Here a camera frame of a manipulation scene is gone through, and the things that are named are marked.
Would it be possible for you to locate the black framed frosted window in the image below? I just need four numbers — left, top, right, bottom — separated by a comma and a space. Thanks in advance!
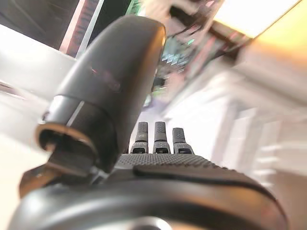
210, 0, 307, 60

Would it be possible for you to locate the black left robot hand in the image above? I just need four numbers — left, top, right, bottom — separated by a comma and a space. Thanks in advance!
6, 15, 289, 230

